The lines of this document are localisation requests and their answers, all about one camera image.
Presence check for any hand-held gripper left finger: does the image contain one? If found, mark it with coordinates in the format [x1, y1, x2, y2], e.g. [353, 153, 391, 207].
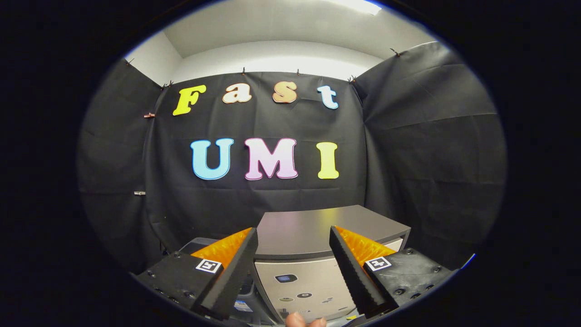
[133, 227, 259, 321]

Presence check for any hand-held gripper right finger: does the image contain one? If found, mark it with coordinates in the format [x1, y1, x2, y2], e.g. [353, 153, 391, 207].
[329, 226, 457, 320]

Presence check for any black backdrop cloth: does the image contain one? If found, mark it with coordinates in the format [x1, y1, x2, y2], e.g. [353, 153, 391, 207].
[77, 41, 508, 274]

